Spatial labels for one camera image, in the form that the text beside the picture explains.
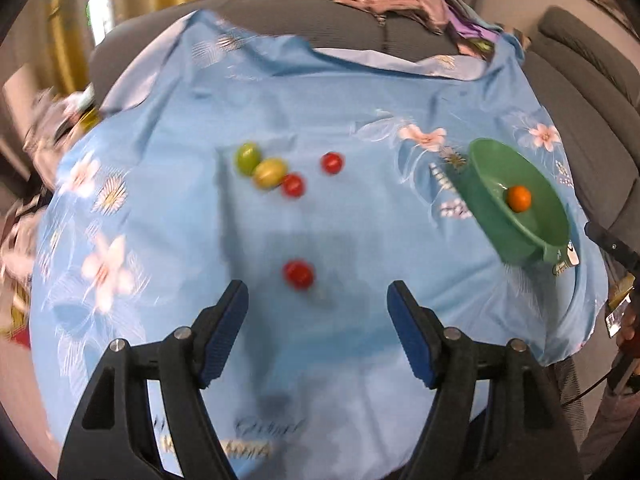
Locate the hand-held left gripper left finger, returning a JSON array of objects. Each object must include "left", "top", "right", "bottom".
[{"left": 57, "top": 280, "right": 249, "bottom": 480}]

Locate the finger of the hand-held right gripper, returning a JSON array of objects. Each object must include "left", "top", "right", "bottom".
[{"left": 584, "top": 222, "right": 640, "bottom": 272}]

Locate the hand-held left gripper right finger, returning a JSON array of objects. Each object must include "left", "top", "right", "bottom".
[{"left": 387, "top": 280, "right": 586, "bottom": 480}]

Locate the small orange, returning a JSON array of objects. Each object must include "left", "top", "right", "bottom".
[{"left": 505, "top": 185, "right": 532, "bottom": 212}]

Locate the green plastic bowl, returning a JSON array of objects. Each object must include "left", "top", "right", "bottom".
[{"left": 452, "top": 138, "right": 581, "bottom": 277}]

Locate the person's right hand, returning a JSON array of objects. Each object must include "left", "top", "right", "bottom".
[{"left": 616, "top": 309, "right": 640, "bottom": 357}]

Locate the blue floral cloth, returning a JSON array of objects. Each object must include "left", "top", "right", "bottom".
[{"left": 27, "top": 7, "right": 608, "bottom": 480}]

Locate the yellow-green round fruit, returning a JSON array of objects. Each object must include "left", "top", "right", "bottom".
[{"left": 252, "top": 157, "right": 289, "bottom": 190}]

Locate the grey sofa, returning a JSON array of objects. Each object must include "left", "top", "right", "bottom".
[{"left": 87, "top": 0, "right": 640, "bottom": 261}]

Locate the green jujube fruit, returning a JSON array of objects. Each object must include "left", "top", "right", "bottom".
[{"left": 235, "top": 142, "right": 262, "bottom": 176}]

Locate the white clothes heap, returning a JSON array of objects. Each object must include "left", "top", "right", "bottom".
[{"left": 0, "top": 85, "right": 103, "bottom": 201}]

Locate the yellow patterned curtain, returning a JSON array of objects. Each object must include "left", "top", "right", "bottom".
[{"left": 45, "top": 0, "right": 236, "bottom": 96}]

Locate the black cable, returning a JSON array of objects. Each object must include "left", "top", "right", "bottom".
[{"left": 557, "top": 357, "right": 626, "bottom": 407}]

